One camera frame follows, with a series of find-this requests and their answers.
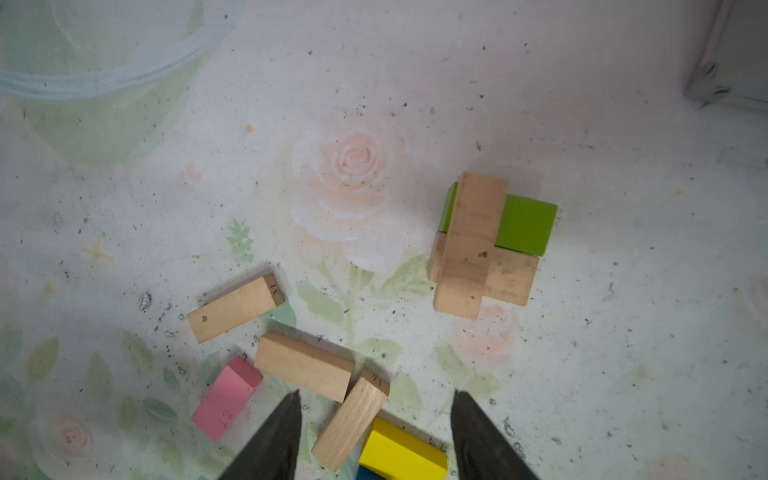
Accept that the silver aluminium case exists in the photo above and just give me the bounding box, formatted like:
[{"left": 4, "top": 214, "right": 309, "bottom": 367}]
[{"left": 685, "top": 0, "right": 767, "bottom": 113}]

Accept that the natural wood block with hole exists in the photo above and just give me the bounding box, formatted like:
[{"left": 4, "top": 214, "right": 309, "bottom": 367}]
[{"left": 187, "top": 272, "right": 285, "bottom": 344}]

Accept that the green wood block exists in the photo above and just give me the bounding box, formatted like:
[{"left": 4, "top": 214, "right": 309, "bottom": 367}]
[{"left": 438, "top": 172, "right": 558, "bottom": 258}]

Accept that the yellow wood block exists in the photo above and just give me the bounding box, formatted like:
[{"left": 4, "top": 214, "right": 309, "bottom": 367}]
[{"left": 359, "top": 417, "right": 448, "bottom": 480}]

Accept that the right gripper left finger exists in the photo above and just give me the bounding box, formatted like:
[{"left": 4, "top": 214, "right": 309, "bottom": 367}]
[{"left": 219, "top": 390, "right": 302, "bottom": 480}]

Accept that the blue wood block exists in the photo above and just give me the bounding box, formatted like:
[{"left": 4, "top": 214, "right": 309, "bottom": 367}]
[{"left": 356, "top": 465, "right": 385, "bottom": 480}]

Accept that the pink wood block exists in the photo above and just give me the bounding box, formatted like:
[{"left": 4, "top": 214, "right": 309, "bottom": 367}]
[{"left": 192, "top": 357, "right": 263, "bottom": 441}]

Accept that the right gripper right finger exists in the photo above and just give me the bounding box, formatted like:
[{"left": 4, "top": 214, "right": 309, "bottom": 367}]
[{"left": 450, "top": 391, "right": 538, "bottom": 480}]

